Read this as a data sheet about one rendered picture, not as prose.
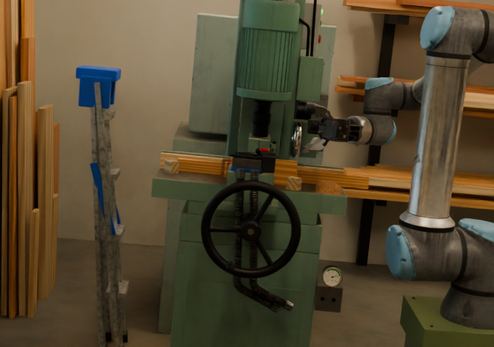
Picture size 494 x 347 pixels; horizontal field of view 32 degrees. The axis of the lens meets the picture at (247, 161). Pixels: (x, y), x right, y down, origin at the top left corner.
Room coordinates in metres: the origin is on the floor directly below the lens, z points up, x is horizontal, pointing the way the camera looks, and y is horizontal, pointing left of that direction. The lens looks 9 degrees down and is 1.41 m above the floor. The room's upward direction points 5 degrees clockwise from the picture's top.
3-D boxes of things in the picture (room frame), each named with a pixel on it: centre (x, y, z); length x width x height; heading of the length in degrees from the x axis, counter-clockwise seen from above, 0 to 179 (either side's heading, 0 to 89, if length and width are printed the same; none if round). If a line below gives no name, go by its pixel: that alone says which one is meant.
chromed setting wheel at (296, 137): (2.93, -0.16, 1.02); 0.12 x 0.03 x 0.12; 179
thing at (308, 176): (2.80, -0.09, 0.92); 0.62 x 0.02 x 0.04; 89
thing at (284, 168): (2.73, -0.05, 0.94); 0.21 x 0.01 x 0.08; 89
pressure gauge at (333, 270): (2.59, -0.29, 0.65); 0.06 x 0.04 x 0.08; 89
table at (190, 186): (2.69, -0.02, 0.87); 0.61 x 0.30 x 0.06; 89
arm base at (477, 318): (2.37, -0.68, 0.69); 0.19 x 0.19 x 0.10
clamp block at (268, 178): (2.61, -0.02, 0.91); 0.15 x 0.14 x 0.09; 89
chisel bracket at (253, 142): (2.82, -0.04, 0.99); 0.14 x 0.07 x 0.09; 179
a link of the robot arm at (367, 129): (2.77, -0.34, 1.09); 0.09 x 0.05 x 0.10; 39
